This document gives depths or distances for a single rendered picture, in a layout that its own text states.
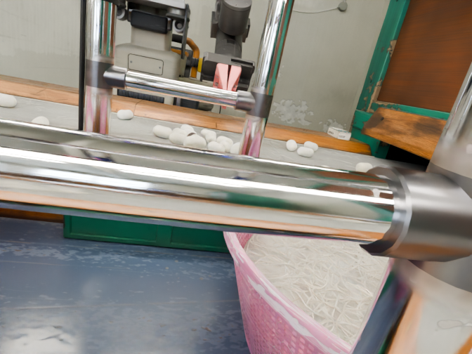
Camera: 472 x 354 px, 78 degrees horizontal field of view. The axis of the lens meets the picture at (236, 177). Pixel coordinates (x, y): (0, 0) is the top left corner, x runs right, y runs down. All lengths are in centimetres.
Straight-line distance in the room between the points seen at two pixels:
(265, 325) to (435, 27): 73
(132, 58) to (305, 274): 103
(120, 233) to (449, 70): 65
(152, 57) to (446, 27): 85
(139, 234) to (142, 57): 89
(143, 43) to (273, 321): 110
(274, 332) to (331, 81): 263
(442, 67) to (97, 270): 70
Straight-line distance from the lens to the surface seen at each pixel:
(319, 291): 22
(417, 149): 62
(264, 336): 19
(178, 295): 28
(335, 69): 276
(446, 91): 72
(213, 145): 47
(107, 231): 34
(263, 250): 26
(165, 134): 51
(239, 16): 62
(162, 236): 33
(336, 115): 281
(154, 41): 118
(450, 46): 76
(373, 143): 83
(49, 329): 26
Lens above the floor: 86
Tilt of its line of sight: 18 degrees down
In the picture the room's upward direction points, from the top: 12 degrees clockwise
